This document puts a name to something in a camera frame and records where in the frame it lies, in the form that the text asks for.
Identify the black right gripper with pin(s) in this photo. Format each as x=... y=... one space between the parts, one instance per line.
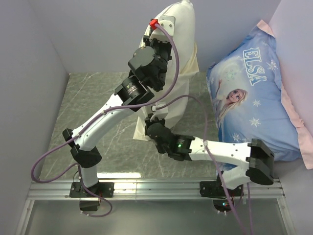
x=148 y=122

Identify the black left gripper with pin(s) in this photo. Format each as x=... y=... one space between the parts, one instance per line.
x=154 y=42

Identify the white pillow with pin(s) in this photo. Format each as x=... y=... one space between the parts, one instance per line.
x=184 y=37

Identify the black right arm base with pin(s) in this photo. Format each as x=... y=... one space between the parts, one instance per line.
x=215 y=191

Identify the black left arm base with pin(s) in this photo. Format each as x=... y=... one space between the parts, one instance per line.
x=88 y=202

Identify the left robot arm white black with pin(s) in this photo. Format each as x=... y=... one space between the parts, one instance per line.
x=148 y=68

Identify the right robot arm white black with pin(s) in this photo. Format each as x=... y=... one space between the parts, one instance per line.
x=253 y=161

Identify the blue Elsa pillow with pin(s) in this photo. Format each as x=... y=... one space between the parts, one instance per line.
x=250 y=102

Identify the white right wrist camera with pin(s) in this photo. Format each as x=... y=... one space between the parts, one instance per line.
x=159 y=110

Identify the aluminium mounting rail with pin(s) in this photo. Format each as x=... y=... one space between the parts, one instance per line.
x=148 y=189

